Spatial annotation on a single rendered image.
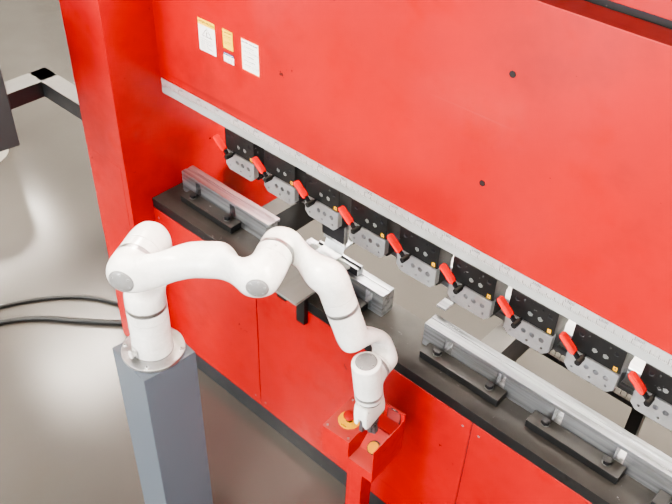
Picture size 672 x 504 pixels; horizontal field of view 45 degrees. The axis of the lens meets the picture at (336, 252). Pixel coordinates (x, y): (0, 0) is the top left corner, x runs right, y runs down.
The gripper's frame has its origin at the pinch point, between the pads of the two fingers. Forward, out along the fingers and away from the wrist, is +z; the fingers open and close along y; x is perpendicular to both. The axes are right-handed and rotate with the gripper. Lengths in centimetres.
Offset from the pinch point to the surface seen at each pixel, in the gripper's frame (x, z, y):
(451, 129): -2, -80, -46
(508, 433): 34.0, 1.2, -21.9
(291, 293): -45, -15, -19
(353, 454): -4.6, 13.4, 4.6
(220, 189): -107, -10, -49
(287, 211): -88, 3, -63
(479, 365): 16.0, -3.9, -35.3
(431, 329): -3.0, -6.8, -37.1
